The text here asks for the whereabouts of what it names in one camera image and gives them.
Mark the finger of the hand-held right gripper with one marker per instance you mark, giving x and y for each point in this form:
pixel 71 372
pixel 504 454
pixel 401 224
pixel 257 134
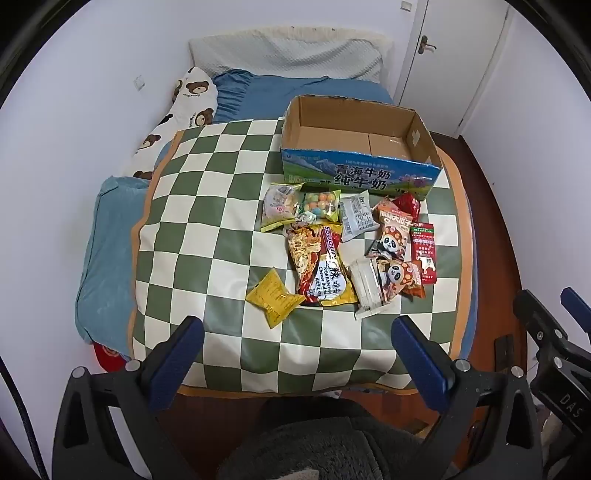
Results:
pixel 577 307
pixel 538 318

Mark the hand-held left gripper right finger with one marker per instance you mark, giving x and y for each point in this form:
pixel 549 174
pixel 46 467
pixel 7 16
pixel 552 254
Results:
pixel 418 357

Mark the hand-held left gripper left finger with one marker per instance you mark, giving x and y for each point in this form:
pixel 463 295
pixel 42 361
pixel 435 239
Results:
pixel 178 355

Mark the orange crispy snack packet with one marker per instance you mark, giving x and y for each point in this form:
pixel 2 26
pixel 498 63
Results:
pixel 415 291

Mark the orange panda snack packet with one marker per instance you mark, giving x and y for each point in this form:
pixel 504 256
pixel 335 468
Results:
pixel 390 230
pixel 399 277

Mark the long red snack packet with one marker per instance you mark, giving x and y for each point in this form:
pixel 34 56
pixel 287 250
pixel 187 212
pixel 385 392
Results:
pixel 424 251

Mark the small yellow snack packet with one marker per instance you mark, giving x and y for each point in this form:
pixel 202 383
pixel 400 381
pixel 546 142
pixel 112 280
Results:
pixel 272 297

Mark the yellow red noodle packet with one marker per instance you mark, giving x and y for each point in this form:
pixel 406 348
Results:
pixel 323 267

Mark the dark red snack packet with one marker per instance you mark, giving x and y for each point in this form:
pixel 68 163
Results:
pixel 410 205

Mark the grey white snack packet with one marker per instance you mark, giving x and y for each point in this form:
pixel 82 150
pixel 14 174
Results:
pixel 358 217

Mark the pale yellow snack packet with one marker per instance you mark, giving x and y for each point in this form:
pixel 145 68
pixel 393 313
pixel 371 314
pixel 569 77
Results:
pixel 277 207

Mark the colourful candy ball packet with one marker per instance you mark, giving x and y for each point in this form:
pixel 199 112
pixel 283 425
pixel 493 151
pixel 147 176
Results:
pixel 318 203

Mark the printed cardboard box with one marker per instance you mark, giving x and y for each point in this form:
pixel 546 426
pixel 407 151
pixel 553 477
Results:
pixel 323 134

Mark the red cloth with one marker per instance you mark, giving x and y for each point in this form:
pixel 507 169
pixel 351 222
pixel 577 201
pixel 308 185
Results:
pixel 108 357

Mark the grey fuzzy clothing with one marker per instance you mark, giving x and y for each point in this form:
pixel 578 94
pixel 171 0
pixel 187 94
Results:
pixel 318 438

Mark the green white checkered blanket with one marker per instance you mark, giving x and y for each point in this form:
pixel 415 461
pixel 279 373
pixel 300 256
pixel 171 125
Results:
pixel 207 230

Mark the teal blue quilt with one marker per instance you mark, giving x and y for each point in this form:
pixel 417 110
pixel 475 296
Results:
pixel 111 240

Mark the bear print pillow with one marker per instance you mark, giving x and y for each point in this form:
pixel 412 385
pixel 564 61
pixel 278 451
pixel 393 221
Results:
pixel 191 99

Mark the white door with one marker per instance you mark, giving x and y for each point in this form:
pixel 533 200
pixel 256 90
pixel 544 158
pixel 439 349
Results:
pixel 448 64

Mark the blue ruffled pillow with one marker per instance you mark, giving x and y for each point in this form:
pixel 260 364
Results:
pixel 268 94

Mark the white textured pillow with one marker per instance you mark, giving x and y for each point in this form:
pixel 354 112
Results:
pixel 286 53

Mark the white wall socket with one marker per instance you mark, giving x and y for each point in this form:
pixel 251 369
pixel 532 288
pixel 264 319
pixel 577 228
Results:
pixel 139 82

